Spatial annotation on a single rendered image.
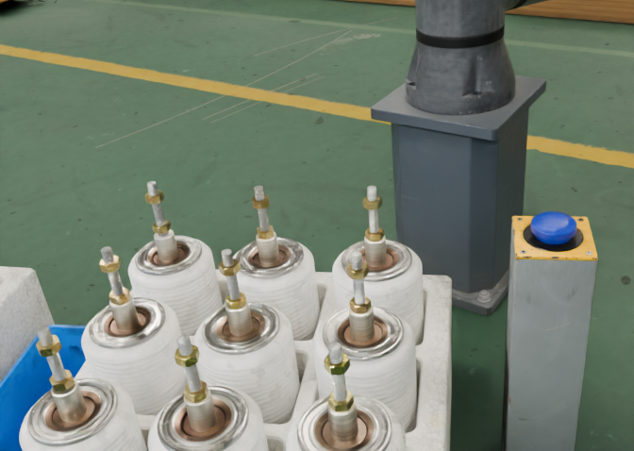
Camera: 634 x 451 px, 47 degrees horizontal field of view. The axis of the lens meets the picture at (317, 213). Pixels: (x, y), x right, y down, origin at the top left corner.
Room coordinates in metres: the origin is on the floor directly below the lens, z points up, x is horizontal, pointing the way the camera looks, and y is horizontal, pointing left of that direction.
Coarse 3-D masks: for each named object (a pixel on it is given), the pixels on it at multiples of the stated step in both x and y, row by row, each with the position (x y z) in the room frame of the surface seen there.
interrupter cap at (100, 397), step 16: (80, 384) 0.49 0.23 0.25; (96, 384) 0.49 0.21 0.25; (48, 400) 0.48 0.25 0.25; (96, 400) 0.47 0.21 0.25; (112, 400) 0.47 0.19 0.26; (32, 416) 0.46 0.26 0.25; (48, 416) 0.46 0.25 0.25; (96, 416) 0.45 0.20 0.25; (112, 416) 0.45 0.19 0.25; (32, 432) 0.44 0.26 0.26; (48, 432) 0.44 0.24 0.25; (64, 432) 0.44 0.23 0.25; (80, 432) 0.43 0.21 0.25; (96, 432) 0.43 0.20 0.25
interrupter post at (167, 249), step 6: (156, 234) 0.69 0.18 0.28; (168, 234) 0.69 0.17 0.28; (174, 234) 0.69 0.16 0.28; (156, 240) 0.68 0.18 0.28; (162, 240) 0.68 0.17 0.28; (168, 240) 0.68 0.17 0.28; (174, 240) 0.69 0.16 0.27; (162, 246) 0.68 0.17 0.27; (168, 246) 0.68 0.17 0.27; (174, 246) 0.68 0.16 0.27; (162, 252) 0.68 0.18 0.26; (168, 252) 0.68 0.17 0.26; (174, 252) 0.68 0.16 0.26; (162, 258) 0.68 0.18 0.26; (168, 258) 0.68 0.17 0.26; (174, 258) 0.68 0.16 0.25
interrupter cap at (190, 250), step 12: (180, 240) 0.72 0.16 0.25; (192, 240) 0.71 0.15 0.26; (144, 252) 0.70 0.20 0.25; (156, 252) 0.70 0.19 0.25; (180, 252) 0.70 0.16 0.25; (192, 252) 0.69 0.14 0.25; (144, 264) 0.67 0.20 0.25; (156, 264) 0.67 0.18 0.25; (168, 264) 0.67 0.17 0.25; (180, 264) 0.67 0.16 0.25; (192, 264) 0.67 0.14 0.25
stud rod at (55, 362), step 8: (40, 328) 0.46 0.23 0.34; (48, 328) 0.46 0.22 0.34; (40, 336) 0.46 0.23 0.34; (48, 336) 0.46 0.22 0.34; (48, 344) 0.46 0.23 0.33; (48, 360) 0.46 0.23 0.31; (56, 360) 0.46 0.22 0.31; (56, 368) 0.46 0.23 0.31; (56, 376) 0.46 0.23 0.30; (64, 376) 0.46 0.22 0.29
